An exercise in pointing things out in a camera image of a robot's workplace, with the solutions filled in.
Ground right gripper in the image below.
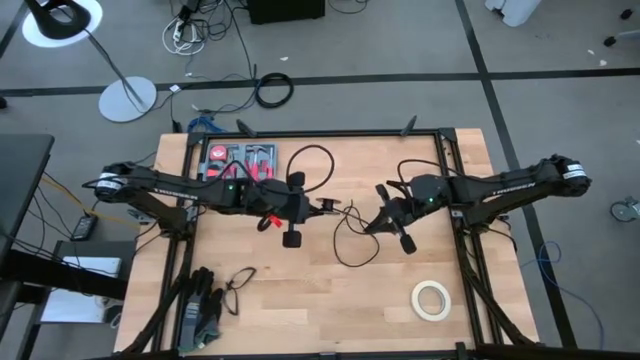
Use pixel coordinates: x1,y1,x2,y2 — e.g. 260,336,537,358
364,182,427,256

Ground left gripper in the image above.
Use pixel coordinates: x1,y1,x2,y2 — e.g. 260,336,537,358
244,171,329,250

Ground black cord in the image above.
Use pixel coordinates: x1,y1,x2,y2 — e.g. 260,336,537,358
286,143,382,269

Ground masking tape roll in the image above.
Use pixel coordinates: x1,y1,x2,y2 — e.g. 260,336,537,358
411,279,453,323

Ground grey tool case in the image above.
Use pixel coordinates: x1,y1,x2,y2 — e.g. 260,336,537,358
199,143,279,182

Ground black grey work glove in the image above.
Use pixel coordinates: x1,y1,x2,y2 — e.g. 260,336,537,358
178,266,216,353
197,287,225,349

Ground black floor box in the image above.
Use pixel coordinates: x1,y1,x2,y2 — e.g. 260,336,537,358
247,0,327,25

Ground grey disc floor stand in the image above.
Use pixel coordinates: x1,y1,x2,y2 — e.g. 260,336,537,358
84,27,159,124

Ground black power adapter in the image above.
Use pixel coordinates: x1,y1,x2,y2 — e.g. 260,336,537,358
71,214,99,242

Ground white sheet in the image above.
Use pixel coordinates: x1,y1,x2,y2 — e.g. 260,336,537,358
40,256,124,324

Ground grey caster wheel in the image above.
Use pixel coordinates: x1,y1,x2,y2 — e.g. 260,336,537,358
609,197,640,224

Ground white plastic object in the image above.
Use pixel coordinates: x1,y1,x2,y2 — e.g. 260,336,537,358
484,0,544,28

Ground black support beam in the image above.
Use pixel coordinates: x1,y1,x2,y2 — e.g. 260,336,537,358
0,248,129,301

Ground red-handled hammer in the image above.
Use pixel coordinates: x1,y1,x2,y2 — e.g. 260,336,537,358
248,146,265,180

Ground black lanyard loop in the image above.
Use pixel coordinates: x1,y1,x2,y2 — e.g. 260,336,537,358
223,266,259,317

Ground coiled black floor cable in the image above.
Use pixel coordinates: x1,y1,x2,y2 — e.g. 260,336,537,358
254,72,296,110

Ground blue cable bundle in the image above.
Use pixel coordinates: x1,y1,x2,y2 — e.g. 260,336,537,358
187,114,221,135

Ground long blue floor cable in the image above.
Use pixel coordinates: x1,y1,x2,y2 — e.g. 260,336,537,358
519,241,606,351

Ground white cable bundle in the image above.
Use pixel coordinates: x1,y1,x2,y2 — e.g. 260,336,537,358
162,17,207,57

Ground tangled black floor cables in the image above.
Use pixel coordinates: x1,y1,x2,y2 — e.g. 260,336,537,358
169,0,259,116

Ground yellow floor cable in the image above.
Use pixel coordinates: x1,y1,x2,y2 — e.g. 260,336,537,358
40,174,141,229

